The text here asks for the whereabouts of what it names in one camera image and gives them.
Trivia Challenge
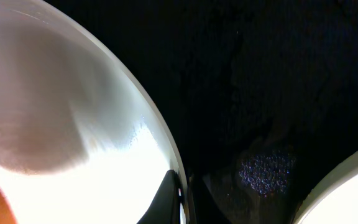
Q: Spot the round black tray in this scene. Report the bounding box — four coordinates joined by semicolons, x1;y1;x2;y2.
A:
52;0;358;223

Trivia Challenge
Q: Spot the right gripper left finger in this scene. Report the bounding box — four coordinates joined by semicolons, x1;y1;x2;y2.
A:
137;170;182;224

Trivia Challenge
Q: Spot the light green plate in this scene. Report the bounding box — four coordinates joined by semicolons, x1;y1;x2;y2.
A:
293;151;358;224
0;1;190;223

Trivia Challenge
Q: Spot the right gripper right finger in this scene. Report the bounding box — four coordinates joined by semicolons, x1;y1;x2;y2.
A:
188;175;230;224

